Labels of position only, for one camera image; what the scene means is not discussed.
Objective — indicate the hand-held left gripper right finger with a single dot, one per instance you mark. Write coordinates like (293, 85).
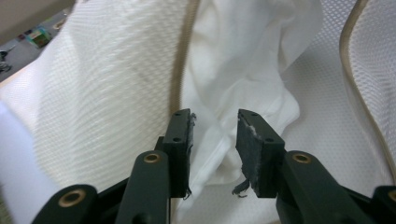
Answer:
(299, 186)

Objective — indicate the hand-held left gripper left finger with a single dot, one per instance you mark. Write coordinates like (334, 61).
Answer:
(149, 186)

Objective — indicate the white cloth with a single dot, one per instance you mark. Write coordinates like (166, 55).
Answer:
(233, 62)

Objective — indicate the cream mesh laundry bag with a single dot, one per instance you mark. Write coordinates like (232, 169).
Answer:
(109, 109)

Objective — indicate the small green box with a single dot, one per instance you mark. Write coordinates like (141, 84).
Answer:
(39, 37)

